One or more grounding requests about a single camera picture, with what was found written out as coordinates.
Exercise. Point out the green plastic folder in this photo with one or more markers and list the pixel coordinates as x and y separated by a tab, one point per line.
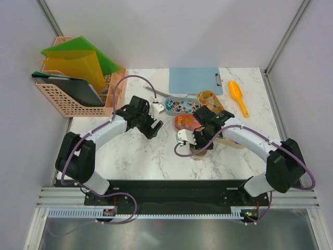
82	46

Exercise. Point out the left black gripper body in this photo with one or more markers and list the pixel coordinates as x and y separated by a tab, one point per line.
145	120

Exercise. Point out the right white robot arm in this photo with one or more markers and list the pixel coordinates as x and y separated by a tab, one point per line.
284	161

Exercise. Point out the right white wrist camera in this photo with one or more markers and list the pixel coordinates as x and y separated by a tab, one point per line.
185	136

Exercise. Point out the aluminium frame rail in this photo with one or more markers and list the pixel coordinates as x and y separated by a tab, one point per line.
73	197

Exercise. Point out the blue tray of lollipops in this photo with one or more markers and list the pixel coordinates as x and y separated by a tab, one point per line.
181	105

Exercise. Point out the orange plastic scoop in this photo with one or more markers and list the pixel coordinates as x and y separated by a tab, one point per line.
236	95

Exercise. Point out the white spiral notebook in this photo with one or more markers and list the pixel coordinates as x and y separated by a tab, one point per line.
160	80

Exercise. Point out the white cable duct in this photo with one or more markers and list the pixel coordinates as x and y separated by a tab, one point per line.
103	213

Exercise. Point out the black folder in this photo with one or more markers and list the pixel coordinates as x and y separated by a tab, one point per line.
79	89

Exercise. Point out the yellow tray jelly candies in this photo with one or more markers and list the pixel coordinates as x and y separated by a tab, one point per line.
209	99

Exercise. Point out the clear plastic jar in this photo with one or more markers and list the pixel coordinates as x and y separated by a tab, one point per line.
196	155

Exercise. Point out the beige tray colourful candies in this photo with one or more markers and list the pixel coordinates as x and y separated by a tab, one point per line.
228	142

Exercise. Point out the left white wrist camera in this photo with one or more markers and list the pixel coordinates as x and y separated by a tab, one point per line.
156	109

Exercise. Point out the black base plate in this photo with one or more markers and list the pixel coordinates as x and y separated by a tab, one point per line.
169	196

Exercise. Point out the blue clipboard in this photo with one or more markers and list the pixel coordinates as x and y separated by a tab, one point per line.
194	80

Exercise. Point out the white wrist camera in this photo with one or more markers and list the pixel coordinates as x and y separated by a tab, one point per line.
156	109
185	136

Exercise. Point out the pink tray star candies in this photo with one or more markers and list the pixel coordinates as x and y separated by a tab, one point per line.
185	121

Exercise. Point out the yellow plastic folder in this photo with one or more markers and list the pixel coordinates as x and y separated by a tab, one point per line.
77	66

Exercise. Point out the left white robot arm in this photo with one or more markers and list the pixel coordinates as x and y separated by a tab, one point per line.
76	157

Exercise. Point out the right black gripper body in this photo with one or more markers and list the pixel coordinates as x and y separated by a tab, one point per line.
202	138

